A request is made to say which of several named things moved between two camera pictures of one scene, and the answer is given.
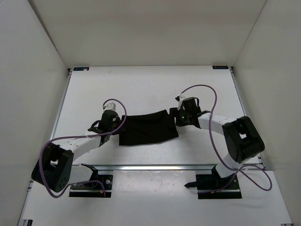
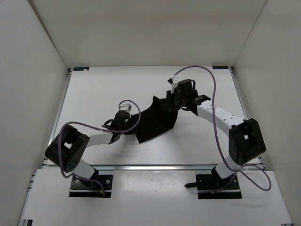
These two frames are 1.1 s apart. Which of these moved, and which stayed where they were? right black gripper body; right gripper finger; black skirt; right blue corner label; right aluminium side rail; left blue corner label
Moved: black skirt; right black gripper body; right gripper finger
Stayed: right aluminium side rail; left blue corner label; right blue corner label
